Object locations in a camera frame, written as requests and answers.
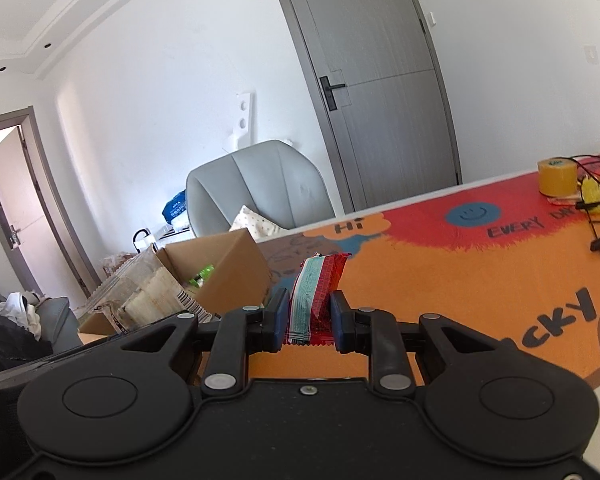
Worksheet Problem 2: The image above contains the red teal snack packet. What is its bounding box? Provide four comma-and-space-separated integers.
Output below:
286, 252, 351, 346

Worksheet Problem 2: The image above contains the cardboard box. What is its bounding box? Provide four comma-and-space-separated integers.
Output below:
80, 230, 271, 337

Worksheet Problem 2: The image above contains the light green snack packet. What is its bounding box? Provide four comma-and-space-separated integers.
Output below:
188, 264, 214, 288

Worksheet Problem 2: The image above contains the patterned cushion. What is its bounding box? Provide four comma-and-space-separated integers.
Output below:
230, 205, 285, 242

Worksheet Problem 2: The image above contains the grey chair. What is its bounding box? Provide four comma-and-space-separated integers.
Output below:
185, 140, 335, 237

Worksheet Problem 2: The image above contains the colourful cartoon table mat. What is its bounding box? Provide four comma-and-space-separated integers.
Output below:
259, 172, 600, 386

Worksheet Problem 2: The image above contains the yellow tape roll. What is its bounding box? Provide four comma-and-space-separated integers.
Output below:
538, 158, 578, 198

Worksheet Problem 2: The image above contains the yellow plastic bag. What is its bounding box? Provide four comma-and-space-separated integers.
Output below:
581, 177, 600, 214

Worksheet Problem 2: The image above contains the grey door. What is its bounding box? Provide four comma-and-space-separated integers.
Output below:
278, 0, 463, 212

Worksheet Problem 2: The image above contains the white wall socket panel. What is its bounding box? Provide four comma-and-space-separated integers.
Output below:
230, 92, 253, 150

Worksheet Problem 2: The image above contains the black usb cable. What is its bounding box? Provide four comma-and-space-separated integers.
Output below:
567, 155, 600, 261

